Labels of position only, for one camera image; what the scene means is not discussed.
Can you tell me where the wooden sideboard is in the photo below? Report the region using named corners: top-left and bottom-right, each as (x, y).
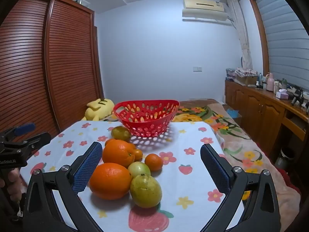
top-left (224, 78), bottom-right (309, 155)

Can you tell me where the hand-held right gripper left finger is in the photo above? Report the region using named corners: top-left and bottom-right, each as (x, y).
top-left (25, 141), bottom-right (104, 232)

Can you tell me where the white strawberry print tablecloth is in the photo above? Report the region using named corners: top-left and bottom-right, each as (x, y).
top-left (19, 120), bottom-right (245, 232)

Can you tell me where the green guava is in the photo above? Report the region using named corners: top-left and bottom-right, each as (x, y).
top-left (127, 161), bottom-right (151, 179)

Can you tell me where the large orange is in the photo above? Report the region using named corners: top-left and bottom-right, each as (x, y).
top-left (89, 163), bottom-right (132, 200)
top-left (102, 139), bottom-right (136, 169)

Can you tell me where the dark trash bin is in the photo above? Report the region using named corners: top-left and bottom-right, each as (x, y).
top-left (275, 147), bottom-right (295, 168)

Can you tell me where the person's left hand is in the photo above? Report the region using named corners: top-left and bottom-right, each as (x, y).
top-left (0, 168), bottom-right (25, 207)

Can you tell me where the yellow-green lemon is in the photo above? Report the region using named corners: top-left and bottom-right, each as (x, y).
top-left (111, 126), bottom-right (132, 142)

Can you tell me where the red perforated plastic basket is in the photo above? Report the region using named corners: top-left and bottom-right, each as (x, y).
top-left (113, 100), bottom-right (180, 138)

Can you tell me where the patterned folded cloth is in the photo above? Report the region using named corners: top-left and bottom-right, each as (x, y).
top-left (235, 67), bottom-right (257, 76)

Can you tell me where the yellow plush toy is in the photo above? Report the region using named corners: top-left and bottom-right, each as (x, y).
top-left (81, 98), bottom-right (115, 121)

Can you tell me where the pink thermos jug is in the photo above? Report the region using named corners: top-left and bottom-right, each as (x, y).
top-left (266, 73), bottom-right (275, 92)

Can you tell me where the wall air conditioner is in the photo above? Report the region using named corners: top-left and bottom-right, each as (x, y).
top-left (182, 0), bottom-right (228, 25)

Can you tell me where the wooden louvred wardrobe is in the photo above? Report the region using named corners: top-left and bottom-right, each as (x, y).
top-left (0, 0), bottom-right (105, 145)

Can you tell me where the cream curtain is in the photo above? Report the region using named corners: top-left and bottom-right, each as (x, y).
top-left (227, 0), bottom-right (253, 70)

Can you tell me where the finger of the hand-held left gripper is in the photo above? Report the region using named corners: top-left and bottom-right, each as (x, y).
top-left (3, 132), bottom-right (52, 160)
top-left (0, 123), bottom-right (36, 143)

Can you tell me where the black tripod device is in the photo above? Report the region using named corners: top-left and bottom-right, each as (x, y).
top-left (291, 88), bottom-right (305, 105)

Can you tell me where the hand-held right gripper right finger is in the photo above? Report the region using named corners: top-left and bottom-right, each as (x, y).
top-left (200, 143), bottom-right (282, 232)

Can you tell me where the floral printed blanket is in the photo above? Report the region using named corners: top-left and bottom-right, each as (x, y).
top-left (103, 99), bottom-right (302, 223)

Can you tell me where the green lemon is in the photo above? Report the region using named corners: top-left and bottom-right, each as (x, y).
top-left (130, 173), bottom-right (162, 209)

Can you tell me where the cardboard box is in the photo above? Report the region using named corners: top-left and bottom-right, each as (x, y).
top-left (235, 74), bottom-right (258, 85)

